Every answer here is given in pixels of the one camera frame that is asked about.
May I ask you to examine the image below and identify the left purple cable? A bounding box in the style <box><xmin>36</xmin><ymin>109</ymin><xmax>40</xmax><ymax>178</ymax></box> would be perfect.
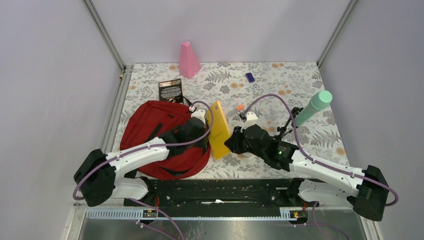
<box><xmin>72</xmin><ymin>100</ymin><xmax>216</xmax><ymax>240</ymax></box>

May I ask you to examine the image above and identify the floral table mat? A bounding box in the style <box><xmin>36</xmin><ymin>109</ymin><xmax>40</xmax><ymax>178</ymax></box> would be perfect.
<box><xmin>112</xmin><ymin>61</ymin><xmax>349</xmax><ymax>179</ymax></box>

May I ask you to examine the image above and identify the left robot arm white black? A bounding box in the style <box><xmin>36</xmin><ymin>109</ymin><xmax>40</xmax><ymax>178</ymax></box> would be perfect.
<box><xmin>73</xmin><ymin>116</ymin><xmax>207</xmax><ymax>207</ymax></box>

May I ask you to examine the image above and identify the slotted cable duct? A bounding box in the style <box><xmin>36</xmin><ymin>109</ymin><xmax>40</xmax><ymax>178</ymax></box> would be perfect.
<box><xmin>85</xmin><ymin>206</ymin><xmax>308</xmax><ymax>221</ymax></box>

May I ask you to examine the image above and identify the pink cone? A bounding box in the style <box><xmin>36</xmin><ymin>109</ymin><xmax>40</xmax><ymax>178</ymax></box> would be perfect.
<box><xmin>179</xmin><ymin>41</ymin><xmax>202</xmax><ymax>79</ymax></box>

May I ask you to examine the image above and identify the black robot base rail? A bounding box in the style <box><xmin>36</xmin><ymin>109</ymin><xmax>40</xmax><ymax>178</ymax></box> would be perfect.
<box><xmin>140</xmin><ymin>178</ymin><xmax>313</xmax><ymax>213</ymax></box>

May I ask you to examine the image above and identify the red student backpack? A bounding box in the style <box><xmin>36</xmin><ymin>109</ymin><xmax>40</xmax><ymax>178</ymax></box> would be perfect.
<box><xmin>119</xmin><ymin>100</ymin><xmax>211</xmax><ymax>180</ymax></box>

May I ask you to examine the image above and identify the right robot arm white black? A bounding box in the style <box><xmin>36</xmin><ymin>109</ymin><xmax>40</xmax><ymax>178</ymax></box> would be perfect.
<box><xmin>224</xmin><ymin>124</ymin><xmax>389</xmax><ymax>222</ymax></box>

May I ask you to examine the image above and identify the orange capped glue stick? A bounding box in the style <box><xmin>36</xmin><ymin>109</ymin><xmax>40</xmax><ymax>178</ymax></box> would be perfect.
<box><xmin>225</xmin><ymin>104</ymin><xmax>245</xmax><ymax>119</ymax></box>

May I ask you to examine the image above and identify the purple cable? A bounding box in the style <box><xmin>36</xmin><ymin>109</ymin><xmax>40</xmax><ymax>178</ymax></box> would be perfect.
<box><xmin>239</xmin><ymin>94</ymin><xmax>399</xmax><ymax>240</ymax></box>
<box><xmin>72</xmin><ymin>100</ymin><xmax>216</xmax><ymax>240</ymax></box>

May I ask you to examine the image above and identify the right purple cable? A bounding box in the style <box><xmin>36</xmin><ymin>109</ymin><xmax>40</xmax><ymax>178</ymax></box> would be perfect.
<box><xmin>239</xmin><ymin>94</ymin><xmax>399</xmax><ymax>240</ymax></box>

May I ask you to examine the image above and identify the yellow notebook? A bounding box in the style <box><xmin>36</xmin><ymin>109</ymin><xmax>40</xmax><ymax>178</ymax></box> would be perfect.
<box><xmin>206</xmin><ymin>100</ymin><xmax>231</xmax><ymax>161</ymax></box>

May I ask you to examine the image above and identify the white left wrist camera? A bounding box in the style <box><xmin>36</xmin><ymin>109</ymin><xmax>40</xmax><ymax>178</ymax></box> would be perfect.
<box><xmin>189</xmin><ymin>105</ymin><xmax>206</xmax><ymax>123</ymax></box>

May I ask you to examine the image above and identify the mint green bottle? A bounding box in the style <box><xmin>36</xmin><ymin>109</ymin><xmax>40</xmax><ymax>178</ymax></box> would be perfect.
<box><xmin>294</xmin><ymin>90</ymin><xmax>333</xmax><ymax>127</ymax></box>

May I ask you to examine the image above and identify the small purple eraser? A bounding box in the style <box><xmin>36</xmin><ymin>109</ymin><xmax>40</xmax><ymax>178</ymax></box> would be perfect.
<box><xmin>245</xmin><ymin>72</ymin><xmax>255</xmax><ymax>83</ymax></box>

